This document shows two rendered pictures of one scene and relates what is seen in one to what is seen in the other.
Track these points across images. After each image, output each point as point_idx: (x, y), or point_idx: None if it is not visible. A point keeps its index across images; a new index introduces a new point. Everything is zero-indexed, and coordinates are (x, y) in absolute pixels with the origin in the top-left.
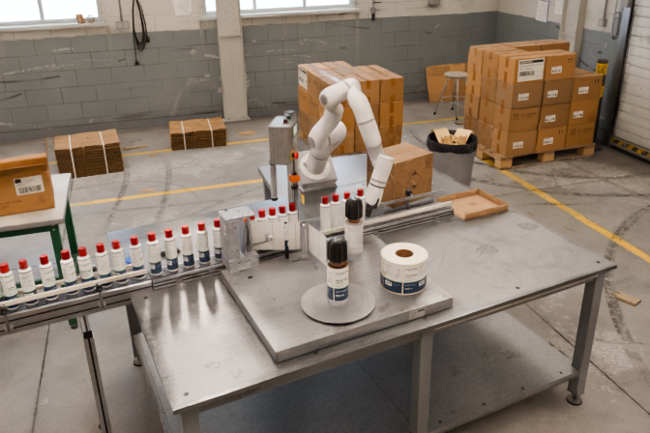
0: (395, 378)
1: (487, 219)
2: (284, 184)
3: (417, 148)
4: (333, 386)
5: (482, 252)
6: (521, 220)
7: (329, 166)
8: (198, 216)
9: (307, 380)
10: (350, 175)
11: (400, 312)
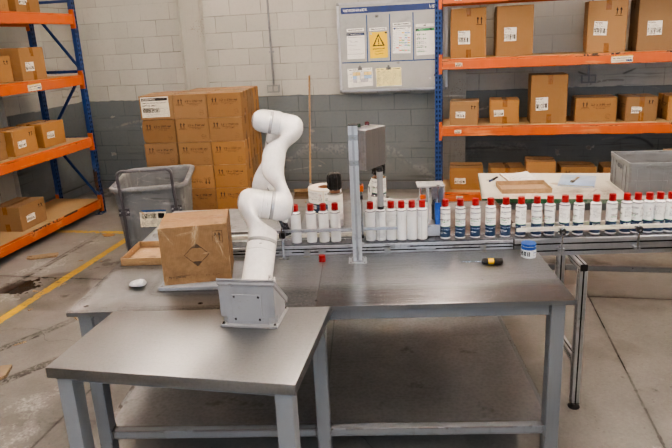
0: None
1: None
2: (295, 328)
3: (166, 219)
4: (366, 326)
5: (234, 226)
6: (153, 239)
7: None
8: (450, 300)
9: (383, 334)
10: (187, 323)
11: (348, 200)
